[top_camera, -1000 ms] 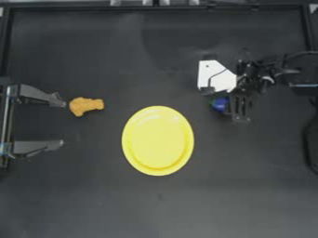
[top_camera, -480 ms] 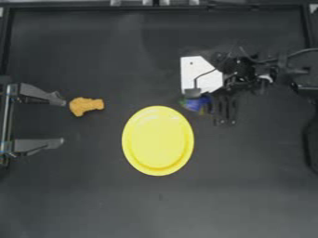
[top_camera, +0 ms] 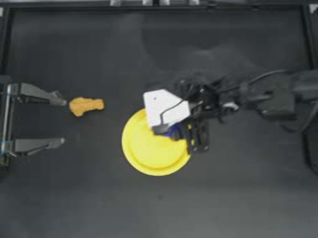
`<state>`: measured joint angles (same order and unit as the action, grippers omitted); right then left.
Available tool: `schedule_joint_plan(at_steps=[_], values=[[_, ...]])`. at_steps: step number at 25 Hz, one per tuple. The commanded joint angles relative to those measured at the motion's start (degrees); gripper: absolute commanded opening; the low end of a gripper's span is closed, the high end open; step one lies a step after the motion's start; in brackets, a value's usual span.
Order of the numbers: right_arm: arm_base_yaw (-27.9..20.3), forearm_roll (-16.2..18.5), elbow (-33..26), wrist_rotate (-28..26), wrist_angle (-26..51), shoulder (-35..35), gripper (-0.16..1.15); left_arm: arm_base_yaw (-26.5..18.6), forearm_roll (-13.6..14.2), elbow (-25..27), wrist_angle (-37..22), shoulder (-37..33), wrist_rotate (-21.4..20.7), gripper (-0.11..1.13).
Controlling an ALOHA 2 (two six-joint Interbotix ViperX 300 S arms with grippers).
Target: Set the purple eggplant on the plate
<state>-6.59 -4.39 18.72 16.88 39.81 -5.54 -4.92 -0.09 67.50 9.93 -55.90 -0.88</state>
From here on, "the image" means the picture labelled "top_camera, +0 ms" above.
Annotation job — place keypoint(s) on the purple toy eggplant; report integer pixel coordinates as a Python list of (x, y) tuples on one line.
[(172, 131)]

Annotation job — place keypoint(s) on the yellow plate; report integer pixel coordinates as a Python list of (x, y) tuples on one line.
[(149, 152)]

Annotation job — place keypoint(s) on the orange fried chicken toy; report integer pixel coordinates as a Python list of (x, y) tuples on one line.
[(85, 106)]

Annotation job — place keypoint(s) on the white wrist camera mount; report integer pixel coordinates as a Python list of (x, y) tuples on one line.
[(159, 103)]

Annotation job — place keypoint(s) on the black metal frame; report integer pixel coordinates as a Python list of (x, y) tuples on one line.
[(83, 3)]

